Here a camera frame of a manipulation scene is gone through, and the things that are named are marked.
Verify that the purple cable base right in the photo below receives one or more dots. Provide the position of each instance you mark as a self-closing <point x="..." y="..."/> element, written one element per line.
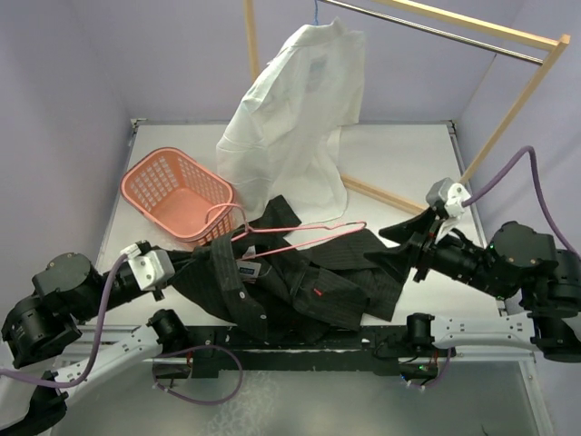
<point x="432" y="382"/>

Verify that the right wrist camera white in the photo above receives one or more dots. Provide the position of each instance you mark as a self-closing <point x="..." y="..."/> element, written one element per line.
<point x="446" y="198"/>

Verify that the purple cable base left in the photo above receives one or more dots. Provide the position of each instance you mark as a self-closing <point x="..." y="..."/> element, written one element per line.
<point x="201" y="367"/>

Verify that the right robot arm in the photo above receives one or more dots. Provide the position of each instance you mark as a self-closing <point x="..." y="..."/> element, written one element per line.
<point x="518" y="260"/>

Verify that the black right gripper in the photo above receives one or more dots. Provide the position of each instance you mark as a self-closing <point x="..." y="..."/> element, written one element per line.
<point x="421" y="227"/>

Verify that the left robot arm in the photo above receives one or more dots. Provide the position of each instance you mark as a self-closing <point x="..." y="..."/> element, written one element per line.
<point x="51" y="339"/>

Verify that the wooden clothes rack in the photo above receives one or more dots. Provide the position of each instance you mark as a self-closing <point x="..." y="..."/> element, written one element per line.
<point x="430" y="61"/>

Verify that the purple cable base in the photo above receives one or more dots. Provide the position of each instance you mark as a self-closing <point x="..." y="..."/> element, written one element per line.
<point x="432" y="382"/>
<point x="201" y="367"/>

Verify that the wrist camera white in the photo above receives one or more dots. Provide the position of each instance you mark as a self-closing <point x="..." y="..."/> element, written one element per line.
<point x="151" y="267"/>
<point x="446" y="198"/>

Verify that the pink plastic laundry basket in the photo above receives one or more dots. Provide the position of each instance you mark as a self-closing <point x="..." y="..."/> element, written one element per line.
<point x="183" y="198"/>

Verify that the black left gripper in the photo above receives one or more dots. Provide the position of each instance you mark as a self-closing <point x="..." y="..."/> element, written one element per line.
<point x="182" y="261"/>

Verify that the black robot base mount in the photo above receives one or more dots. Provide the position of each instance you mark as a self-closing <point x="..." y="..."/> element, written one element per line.
<point x="382" y="350"/>

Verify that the white hanging shirt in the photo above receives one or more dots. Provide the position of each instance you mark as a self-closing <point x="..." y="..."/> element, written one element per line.
<point x="284" y="137"/>

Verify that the dark pinstriped shirt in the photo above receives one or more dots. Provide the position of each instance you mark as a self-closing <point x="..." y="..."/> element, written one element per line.
<point x="270" y="290"/>

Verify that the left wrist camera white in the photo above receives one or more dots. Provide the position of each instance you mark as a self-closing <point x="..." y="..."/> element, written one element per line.
<point x="151" y="267"/>

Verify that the blue hanger hook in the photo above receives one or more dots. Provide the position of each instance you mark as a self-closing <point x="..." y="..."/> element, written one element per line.
<point x="316" y="8"/>

